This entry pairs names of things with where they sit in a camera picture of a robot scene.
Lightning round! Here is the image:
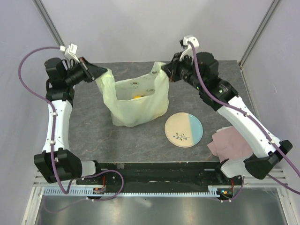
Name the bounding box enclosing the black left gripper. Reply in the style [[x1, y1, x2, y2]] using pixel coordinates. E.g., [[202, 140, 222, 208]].
[[64, 57, 107, 86]]

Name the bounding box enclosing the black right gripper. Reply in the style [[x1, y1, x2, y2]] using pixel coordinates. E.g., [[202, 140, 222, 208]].
[[162, 51, 204, 91]]

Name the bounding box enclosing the green avocado print plastic bag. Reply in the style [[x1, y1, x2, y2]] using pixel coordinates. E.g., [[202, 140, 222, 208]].
[[96, 62, 169, 127]]

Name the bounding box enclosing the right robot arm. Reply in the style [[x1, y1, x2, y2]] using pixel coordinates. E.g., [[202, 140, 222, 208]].
[[162, 52, 293, 185]]

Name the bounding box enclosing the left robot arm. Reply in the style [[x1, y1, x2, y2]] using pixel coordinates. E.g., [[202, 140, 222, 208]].
[[34, 57, 107, 184]]

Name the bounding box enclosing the cream ceramic plate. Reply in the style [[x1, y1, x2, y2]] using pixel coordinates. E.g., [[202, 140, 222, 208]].
[[165, 112, 203, 148]]

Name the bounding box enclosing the pink cloth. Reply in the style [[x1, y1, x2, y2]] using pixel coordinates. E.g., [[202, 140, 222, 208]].
[[207, 127, 253, 162]]

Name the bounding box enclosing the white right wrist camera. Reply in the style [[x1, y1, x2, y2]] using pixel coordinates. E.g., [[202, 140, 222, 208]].
[[180, 35, 199, 61]]

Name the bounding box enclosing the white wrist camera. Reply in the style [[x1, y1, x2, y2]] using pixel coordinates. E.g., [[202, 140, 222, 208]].
[[60, 43, 79, 62], [180, 35, 199, 61]]

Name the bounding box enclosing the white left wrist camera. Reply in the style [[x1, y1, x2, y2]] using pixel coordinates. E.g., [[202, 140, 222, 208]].
[[60, 43, 79, 62]]

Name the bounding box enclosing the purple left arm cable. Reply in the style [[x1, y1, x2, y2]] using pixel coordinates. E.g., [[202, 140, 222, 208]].
[[18, 46, 71, 195]]

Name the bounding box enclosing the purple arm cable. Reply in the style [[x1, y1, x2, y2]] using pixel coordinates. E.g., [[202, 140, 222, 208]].
[[18, 46, 71, 195], [188, 42, 300, 195]]

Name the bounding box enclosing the aluminium frame post left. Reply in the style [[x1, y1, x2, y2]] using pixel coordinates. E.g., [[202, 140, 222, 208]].
[[33, 0, 65, 45]]

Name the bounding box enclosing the aluminium frame post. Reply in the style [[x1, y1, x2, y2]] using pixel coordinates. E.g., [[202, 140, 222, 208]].
[[238, 0, 282, 68], [33, 0, 65, 45]]

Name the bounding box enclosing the aluminium frame post right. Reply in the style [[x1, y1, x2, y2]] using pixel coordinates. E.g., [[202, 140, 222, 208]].
[[238, 0, 282, 68]]

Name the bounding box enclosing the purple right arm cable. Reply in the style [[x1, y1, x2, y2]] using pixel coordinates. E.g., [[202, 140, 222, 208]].
[[188, 42, 300, 195]]

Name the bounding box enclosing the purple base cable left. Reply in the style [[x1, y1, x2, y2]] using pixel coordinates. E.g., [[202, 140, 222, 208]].
[[43, 170, 125, 213]]

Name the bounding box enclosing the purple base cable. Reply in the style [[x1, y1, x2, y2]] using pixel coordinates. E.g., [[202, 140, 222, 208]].
[[215, 177, 246, 203], [43, 170, 125, 213]]

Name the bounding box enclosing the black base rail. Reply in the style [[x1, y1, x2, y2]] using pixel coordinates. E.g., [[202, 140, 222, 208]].
[[76, 161, 243, 188]]

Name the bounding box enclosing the white slotted cable duct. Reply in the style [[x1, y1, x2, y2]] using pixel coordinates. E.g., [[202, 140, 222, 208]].
[[43, 187, 232, 197]]

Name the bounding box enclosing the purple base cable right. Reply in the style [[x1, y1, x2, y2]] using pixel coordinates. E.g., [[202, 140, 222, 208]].
[[215, 177, 246, 203]]

